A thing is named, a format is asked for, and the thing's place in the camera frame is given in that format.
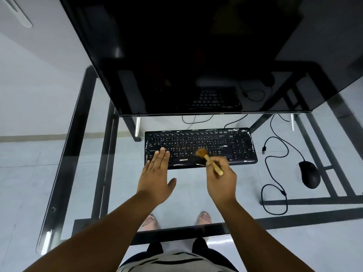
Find person's right foot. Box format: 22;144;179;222
196;211;212;226

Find black computer mouse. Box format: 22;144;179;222
298;160;321;189

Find large black computer monitor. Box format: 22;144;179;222
58;0;363;117

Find person's foot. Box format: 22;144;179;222
196;211;212;226
141;213;160;232

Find striped white shirt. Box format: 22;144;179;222
117;251;238;272

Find person's right hand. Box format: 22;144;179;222
206;156;237;207

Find black computer keyboard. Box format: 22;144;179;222
144;127;258;170

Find person's left hand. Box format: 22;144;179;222
136;147;177;206

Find black trousers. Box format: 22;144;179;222
120;237;239;272

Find black cable with plug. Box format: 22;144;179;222
260;136;289;216

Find person's right forearm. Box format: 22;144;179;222
215;197;316;272

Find person's left forearm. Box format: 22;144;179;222
24;192;160;272

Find short black cable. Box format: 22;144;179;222
224;114;249;129

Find small wooden brush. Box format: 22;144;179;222
195;148;224;176

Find thin black looped cable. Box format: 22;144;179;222
182;115;214;130

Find person's left foot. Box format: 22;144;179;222
141;213;160;232

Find black metal desk frame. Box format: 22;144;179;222
36;65;363;255

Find black mouse cable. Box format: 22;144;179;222
269;114;306;162

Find white curved fixture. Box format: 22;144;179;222
0;0;33;29

